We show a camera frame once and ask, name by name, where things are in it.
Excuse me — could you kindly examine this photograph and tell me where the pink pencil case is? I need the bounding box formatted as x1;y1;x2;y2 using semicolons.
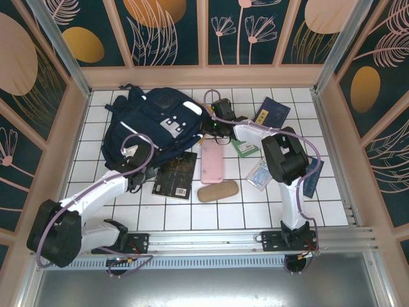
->
200;138;224;185

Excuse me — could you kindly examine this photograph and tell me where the green book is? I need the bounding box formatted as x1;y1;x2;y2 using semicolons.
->
230;137;259;158

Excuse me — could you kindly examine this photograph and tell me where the black book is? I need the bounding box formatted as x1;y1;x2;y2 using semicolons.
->
151;151;198;201

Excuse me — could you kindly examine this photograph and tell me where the navy blue backpack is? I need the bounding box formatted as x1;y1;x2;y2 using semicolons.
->
100;83;208;172

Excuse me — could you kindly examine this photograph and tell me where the tan glasses case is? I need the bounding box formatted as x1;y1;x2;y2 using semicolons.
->
197;180;240;203

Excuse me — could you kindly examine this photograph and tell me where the blue notebook with yellow label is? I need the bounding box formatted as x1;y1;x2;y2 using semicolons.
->
252;97;291;130

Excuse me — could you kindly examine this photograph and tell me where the clear plastic pen bag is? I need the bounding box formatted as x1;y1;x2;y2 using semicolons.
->
245;158;273;193

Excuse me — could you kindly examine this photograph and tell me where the grey metal sheet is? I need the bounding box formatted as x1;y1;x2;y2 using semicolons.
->
31;252;396;307

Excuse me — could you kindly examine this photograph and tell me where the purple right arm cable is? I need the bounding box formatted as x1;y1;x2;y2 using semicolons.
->
203;89;322;276

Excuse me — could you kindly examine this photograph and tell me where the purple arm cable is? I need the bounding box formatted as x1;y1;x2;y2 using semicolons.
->
35;132;157;279
203;89;322;276

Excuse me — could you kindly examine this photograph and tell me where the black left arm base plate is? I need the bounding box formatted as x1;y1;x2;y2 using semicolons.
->
123;232;151;255

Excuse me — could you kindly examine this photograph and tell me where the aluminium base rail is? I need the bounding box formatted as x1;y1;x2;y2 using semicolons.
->
30;226;380;256

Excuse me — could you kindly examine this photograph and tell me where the aluminium side rail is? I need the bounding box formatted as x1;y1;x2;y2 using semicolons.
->
310;89;364;228

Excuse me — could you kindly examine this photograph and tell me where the perforated metal cable tray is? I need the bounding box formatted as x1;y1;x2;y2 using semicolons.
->
41;255;367;271

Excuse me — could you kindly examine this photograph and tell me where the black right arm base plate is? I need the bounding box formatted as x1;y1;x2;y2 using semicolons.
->
261;230;320;254

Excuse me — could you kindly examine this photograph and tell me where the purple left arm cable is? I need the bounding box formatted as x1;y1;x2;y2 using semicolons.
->
35;132;157;279

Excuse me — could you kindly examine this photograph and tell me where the aluminium corner post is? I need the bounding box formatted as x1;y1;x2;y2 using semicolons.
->
25;0;94;98
313;0;374;94

